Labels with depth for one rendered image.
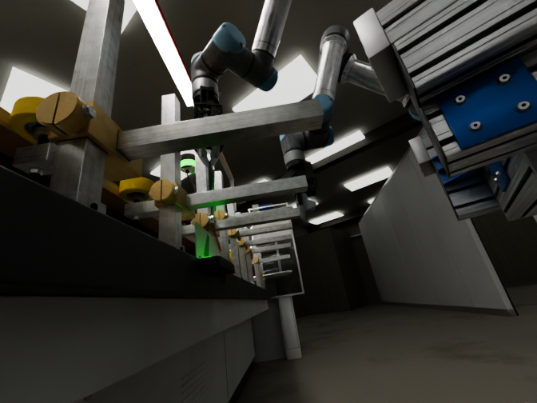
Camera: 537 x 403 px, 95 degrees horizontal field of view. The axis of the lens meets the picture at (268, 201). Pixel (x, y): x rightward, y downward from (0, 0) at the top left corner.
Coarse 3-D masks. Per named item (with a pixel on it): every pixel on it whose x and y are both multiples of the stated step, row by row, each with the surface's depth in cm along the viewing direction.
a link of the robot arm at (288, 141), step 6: (300, 132) 90; (282, 138) 91; (288, 138) 90; (294, 138) 89; (300, 138) 89; (282, 144) 91; (288, 144) 89; (294, 144) 88; (300, 144) 90; (282, 150) 92; (288, 150) 88
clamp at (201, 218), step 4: (196, 216) 76; (200, 216) 76; (204, 216) 75; (208, 216) 76; (196, 220) 75; (200, 220) 75; (204, 220) 75; (208, 220) 75; (192, 224) 76; (200, 224) 75; (204, 224) 74; (208, 224) 76; (204, 228) 76; (208, 228) 76; (212, 228) 78; (212, 232) 80; (216, 232) 82
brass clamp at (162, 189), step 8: (160, 184) 52; (168, 184) 52; (176, 184) 54; (152, 192) 51; (160, 192) 51; (168, 192) 51; (176, 192) 52; (184, 192) 58; (160, 200) 51; (168, 200) 51; (176, 200) 52; (184, 200) 57; (184, 208) 56; (184, 216) 60; (192, 216) 61
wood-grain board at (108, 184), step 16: (0, 112) 35; (0, 128) 36; (0, 144) 39; (16, 144) 39; (32, 144) 40; (48, 176) 48; (112, 192) 58; (112, 208) 65; (144, 224) 79; (192, 240) 107
